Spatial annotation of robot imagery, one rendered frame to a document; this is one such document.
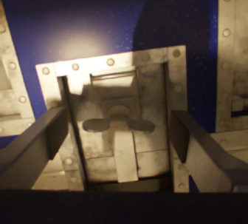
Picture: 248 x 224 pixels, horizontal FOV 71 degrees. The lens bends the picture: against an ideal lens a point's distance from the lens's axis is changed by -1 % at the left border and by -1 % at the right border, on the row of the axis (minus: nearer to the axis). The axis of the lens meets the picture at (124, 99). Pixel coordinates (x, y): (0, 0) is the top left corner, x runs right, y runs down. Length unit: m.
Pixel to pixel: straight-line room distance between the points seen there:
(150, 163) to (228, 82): 0.12
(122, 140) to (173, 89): 0.07
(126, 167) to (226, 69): 0.14
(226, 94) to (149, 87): 0.07
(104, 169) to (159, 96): 0.10
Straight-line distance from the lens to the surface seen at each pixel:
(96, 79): 0.17
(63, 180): 0.21
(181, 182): 0.21
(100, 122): 0.16
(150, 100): 0.18
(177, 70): 0.16
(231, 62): 0.18
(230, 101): 0.19
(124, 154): 0.19
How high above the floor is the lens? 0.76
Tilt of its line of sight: 1 degrees up
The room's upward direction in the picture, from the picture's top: 97 degrees counter-clockwise
